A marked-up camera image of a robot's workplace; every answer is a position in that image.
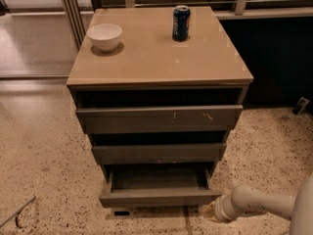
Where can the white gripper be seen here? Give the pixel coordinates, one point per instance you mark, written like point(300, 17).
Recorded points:
point(222, 210)

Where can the grey drawer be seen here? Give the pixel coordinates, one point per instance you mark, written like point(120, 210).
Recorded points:
point(158, 185)
point(159, 119)
point(158, 154)

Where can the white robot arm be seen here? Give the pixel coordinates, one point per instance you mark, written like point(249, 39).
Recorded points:
point(246, 201)

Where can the grey drawer cabinet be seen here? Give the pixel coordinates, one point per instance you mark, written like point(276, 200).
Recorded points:
point(150, 69)

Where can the black floor slot cover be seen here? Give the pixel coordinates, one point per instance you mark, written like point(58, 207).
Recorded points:
point(121, 213)

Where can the metal rod on floor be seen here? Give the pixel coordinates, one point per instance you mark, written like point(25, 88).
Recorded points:
point(18, 210)

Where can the blue Pepsi can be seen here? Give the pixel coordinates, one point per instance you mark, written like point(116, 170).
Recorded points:
point(181, 20)

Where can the white ceramic bowl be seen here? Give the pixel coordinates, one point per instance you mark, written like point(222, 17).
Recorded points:
point(105, 36)

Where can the small grey wall bracket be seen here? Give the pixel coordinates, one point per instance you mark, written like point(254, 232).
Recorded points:
point(300, 106)

